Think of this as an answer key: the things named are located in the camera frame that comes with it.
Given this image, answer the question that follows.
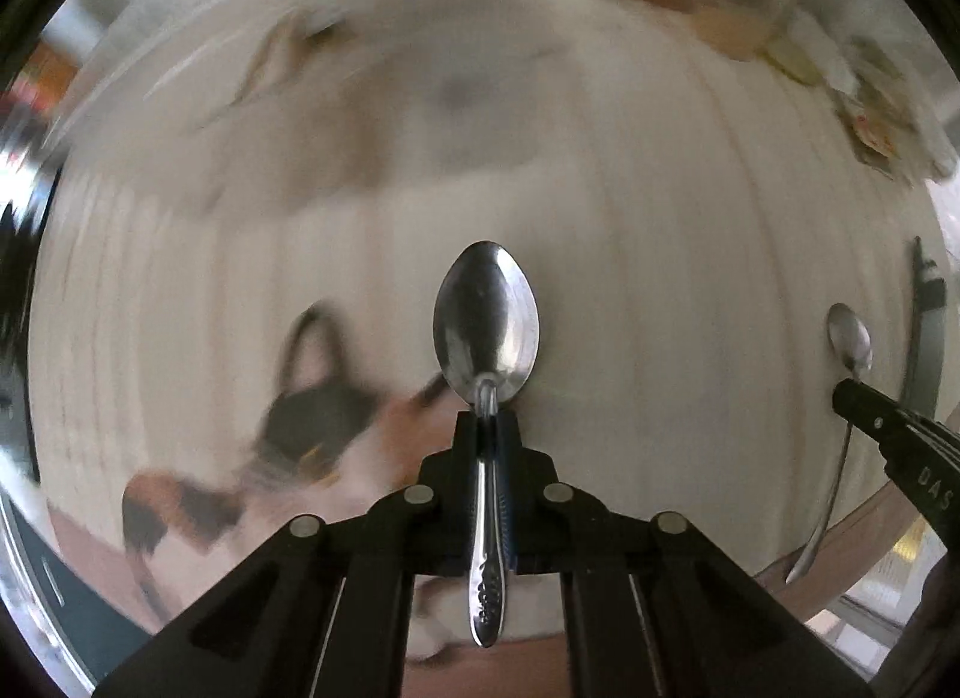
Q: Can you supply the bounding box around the small red white box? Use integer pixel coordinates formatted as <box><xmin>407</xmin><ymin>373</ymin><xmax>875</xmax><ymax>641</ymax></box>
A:
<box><xmin>838</xmin><ymin>97</ymin><xmax>898</xmax><ymax>169</ymax></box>

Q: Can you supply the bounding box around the striped cat placemat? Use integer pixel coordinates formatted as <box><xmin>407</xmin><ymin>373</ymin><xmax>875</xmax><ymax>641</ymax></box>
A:
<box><xmin>28</xmin><ymin>0</ymin><xmax>957</xmax><ymax>630</ymax></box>

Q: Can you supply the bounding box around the black handled knife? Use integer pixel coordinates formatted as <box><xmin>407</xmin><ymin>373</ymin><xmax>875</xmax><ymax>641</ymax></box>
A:
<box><xmin>900</xmin><ymin>237</ymin><xmax>947</xmax><ymax>419</ymax></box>

